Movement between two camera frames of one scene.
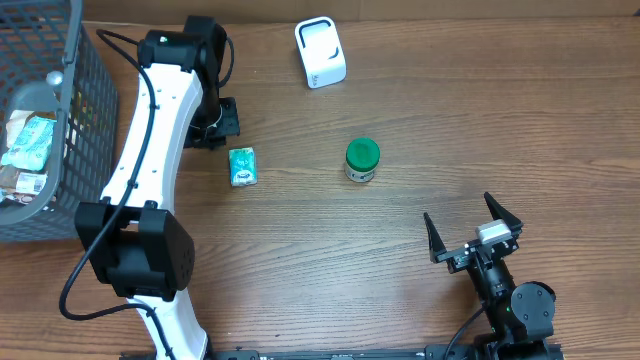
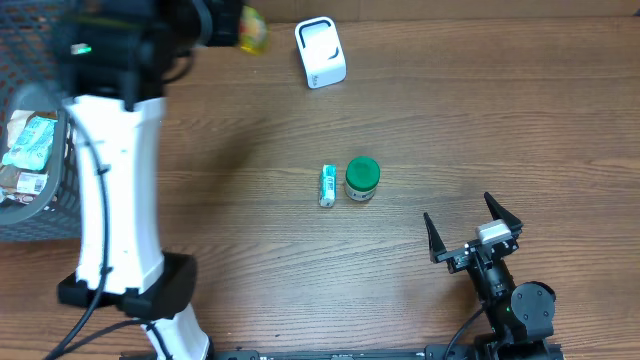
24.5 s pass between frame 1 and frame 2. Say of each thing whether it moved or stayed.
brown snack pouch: stayed
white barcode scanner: stayed
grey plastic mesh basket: stayed
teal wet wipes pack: stayed
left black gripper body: moved
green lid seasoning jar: moved
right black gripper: stayed
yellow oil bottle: moved
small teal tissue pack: moved
